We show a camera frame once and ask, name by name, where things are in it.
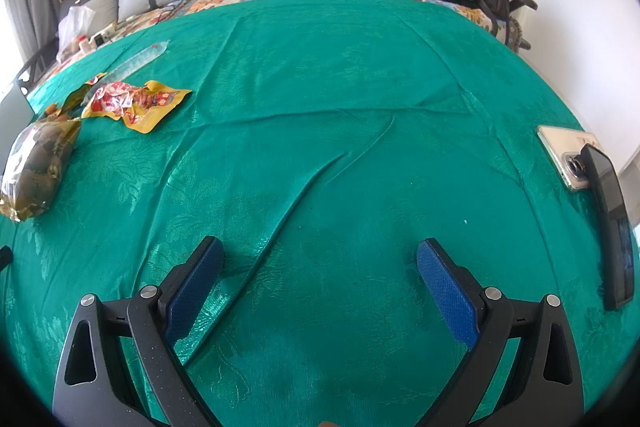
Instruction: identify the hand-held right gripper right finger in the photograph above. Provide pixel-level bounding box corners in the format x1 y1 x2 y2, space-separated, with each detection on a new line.
416 238 586 427

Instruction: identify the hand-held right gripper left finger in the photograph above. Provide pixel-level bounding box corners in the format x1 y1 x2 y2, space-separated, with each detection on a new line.
52 235 226 427

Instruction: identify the clear packet of brown snacks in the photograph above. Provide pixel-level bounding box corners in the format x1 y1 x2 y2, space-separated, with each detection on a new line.
0 117 83 223

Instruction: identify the yellow snack packet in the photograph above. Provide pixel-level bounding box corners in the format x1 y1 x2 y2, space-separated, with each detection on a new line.
80 79 193 135

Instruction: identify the grey flat panel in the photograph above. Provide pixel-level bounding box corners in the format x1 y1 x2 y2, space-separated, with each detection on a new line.
0 82 36 180

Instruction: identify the black phone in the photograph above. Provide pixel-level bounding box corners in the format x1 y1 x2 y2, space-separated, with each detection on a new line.
580 143 637 312

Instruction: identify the phone in clear case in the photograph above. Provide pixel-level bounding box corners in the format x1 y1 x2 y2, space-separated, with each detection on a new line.
536 124 601 194

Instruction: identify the green snack packet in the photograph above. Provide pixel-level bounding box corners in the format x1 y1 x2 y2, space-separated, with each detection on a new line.
65 73 108 110

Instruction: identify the green patterned bedspread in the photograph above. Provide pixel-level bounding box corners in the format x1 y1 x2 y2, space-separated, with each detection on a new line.
0 0 640 427

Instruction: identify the clear long tube packet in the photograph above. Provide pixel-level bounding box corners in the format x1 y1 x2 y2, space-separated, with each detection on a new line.
97 39 172 86

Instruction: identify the white power strip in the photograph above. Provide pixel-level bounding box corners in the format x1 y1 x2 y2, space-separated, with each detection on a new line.
90 23 119 46

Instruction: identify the white plastic bag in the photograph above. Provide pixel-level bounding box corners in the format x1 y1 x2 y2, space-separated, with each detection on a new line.
56 5 97 58

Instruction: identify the dark chair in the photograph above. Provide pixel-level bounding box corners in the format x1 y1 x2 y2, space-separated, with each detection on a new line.
499 0 540 54

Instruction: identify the black chair frame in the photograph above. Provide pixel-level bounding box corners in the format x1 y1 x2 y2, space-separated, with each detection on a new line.
14 42 60 102

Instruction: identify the dark cable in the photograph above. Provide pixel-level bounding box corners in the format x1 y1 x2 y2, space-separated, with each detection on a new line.
127 0 226 22

